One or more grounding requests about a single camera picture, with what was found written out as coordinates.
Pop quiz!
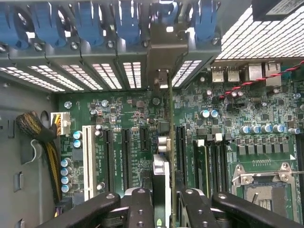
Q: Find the RAM stick with white label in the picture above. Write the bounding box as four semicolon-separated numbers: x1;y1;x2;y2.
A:
193;139;211;198

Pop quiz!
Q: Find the black RAM slot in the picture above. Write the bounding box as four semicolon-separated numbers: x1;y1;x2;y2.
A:
213;133;223;194
220;134;230;193
207;135;216;194
295;134;304;228

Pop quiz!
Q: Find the long black expansion slot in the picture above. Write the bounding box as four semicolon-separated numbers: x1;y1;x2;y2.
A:
176;125;187;181
103;128;114;193
121;128;133;190

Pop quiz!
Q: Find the CPU socket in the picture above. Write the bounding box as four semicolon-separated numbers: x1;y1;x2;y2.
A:
231;162;300;228

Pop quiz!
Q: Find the short black expansion slot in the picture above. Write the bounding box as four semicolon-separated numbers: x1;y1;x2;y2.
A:
139;125;150;152

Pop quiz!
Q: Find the white expansion slot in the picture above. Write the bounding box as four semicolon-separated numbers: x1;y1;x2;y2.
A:
82;125;97;201

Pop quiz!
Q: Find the green motherboard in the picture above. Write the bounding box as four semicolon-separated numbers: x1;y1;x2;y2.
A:
56;90;304;228

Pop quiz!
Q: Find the white power connector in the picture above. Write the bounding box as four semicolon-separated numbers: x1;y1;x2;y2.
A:
50;111;71;137

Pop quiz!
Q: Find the grey power supply unit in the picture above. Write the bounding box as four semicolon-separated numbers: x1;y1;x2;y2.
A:
0;80;59;228

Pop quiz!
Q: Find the open black PC case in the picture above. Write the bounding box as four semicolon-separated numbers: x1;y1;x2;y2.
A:
0;0;304;228

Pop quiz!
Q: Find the blue card retention clip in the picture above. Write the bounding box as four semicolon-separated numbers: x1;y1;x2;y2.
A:
115;0;142;47
192;0;219;42
158;0;179;26
0;2;28;49
75;0;104;47
29;1;67;48

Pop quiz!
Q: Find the braided yellow black power cable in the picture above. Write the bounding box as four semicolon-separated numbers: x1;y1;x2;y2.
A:
15;110;72;214

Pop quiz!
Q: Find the red black twisted wire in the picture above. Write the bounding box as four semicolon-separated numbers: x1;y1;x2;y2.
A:
218;60;304;99

